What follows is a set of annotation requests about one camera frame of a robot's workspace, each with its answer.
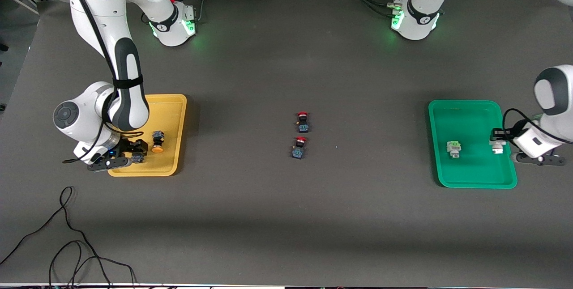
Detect green plastic tray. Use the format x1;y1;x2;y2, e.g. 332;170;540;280
428;100;518;189

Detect yellow plastic tray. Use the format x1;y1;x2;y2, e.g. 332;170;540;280
108;94;188;177

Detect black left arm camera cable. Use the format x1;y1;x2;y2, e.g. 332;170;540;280
501;108;573;142

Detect loose black cable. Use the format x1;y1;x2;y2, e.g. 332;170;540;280
0;186;137;289

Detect red push button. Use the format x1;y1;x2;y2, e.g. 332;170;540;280
291;136;308;160
296;111;312;133

